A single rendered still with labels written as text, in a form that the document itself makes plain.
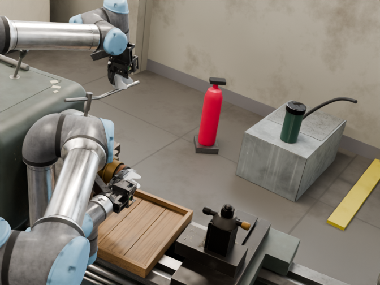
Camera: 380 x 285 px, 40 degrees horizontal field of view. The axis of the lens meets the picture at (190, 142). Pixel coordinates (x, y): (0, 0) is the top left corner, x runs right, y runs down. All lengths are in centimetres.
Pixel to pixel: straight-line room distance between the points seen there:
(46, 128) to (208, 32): 360
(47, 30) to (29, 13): 418
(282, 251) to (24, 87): 107
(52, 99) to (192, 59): 325
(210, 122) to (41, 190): 259
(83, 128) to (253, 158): 248
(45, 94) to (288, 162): 210
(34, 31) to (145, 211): 83
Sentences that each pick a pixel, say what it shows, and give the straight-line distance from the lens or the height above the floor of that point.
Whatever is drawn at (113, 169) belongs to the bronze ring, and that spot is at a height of 111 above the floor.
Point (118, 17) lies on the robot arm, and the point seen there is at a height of 158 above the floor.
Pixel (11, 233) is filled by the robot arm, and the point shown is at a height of 138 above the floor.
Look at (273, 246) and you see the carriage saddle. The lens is 186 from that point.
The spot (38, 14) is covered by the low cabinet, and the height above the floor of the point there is 34.
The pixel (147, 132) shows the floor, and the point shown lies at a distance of 426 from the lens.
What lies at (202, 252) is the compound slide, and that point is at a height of 102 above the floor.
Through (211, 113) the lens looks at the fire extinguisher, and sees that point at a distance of 393.
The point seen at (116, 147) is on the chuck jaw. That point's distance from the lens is 191.
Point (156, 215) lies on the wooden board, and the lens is 195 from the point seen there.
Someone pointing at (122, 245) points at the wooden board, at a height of 88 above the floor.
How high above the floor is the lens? 210
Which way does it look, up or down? 30 degrees down
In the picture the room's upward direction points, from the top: 8 degrees clockwise
